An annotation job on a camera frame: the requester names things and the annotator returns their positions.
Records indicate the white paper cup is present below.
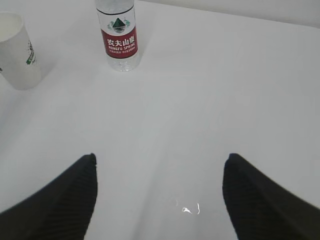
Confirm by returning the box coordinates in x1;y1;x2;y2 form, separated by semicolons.
0;11;42;91

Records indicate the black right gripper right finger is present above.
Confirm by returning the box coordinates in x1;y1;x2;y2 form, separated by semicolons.
222;153;320;240

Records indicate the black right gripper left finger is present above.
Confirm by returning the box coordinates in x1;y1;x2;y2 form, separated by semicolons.
0;153;98;240

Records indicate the Nongfu Spring water bottle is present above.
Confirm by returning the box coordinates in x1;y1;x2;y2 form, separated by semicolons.
95;0;140;72

